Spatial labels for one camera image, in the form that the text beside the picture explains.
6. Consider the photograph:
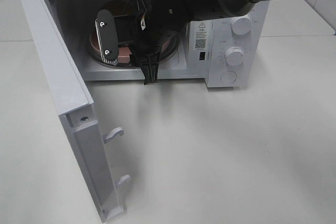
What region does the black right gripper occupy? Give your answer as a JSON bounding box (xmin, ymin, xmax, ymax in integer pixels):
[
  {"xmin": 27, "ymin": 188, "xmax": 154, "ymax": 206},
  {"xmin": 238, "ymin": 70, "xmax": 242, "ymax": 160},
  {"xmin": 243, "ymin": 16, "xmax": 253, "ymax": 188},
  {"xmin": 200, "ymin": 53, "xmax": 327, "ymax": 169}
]
[{"xmin": 95, "ymin": 0, "xmax": 192, "ymax": 85}]

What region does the pink round plate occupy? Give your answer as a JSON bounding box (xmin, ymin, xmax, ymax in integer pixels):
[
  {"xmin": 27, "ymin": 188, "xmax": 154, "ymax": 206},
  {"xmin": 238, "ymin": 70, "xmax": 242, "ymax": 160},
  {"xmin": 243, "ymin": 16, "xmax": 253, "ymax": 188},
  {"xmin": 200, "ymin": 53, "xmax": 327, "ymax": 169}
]
[{"xmin": 89, "ymin": 1, "xmax": 173, "ymax": 63}]

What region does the white microwave door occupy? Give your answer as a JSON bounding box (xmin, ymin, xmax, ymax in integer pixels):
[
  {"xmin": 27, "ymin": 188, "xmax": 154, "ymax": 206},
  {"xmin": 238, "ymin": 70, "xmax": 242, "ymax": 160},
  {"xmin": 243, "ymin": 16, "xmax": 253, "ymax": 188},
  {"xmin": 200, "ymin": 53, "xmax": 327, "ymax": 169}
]
[{"xmin": 21, "ymin": 0, "xmax": 130, "ymax": 223}]

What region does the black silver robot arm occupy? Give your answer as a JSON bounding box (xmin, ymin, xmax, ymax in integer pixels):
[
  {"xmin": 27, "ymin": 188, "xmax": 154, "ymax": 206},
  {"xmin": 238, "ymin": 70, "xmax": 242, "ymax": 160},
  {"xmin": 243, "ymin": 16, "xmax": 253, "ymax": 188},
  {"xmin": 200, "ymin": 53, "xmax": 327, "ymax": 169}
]
[{"xmin": 95, "ymin": 0, "xmax": 269, "ymax": 84}]

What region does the glass microwave turntable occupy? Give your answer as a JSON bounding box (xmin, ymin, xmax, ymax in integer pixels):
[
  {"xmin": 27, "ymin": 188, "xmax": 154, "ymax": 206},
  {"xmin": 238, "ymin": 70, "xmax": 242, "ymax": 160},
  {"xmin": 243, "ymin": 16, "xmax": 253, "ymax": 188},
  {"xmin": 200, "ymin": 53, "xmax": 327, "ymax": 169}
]
[{"xmin": 87, "ymin": 33, "xmax": 180, "ymax": 68}]

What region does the white warning label sticker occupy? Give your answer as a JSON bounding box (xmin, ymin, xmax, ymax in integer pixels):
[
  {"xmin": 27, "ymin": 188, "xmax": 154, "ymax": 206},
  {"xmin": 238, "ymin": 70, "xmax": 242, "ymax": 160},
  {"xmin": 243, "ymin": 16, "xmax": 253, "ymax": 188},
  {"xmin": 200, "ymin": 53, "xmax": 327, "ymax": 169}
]
[{"xmin": 193, "ymin": 20, "xmax": 211, "ymax": 50}]

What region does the white microwave oven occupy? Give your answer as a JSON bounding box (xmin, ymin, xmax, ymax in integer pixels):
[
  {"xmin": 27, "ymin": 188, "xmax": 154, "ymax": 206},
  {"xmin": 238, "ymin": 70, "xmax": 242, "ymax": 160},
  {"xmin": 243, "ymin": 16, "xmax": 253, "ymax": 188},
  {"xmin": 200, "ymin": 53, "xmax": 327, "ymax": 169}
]
[{"xmin": 25, "ymin": 0, "xmax": 271, "ymax": 90}]

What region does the round white door button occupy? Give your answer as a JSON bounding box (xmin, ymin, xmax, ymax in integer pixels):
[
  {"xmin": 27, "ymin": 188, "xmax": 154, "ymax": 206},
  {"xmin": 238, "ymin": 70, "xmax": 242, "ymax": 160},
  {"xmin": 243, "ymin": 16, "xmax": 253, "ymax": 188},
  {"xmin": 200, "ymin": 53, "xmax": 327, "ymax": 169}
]
[{"xmin": 221, "ymin": 71, "xmax": 237, "ymax": 85}]

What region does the lower white timer knob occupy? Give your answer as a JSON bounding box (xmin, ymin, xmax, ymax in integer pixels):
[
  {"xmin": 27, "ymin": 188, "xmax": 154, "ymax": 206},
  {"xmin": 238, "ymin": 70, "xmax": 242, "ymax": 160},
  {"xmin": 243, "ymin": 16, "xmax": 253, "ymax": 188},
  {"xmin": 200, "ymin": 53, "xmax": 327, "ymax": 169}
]
[{"xmin": 225, "ymin": 47, "xmax": 245, "ymax": 66}]

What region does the upper white power knob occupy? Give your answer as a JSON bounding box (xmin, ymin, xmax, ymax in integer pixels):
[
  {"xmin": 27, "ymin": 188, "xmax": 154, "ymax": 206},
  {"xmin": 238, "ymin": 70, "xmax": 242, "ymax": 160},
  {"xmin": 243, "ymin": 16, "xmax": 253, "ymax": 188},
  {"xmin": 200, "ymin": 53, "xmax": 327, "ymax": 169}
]
[{"xmin": 231, "ymin": 17, "xmax": 252, "ymax": 35}]

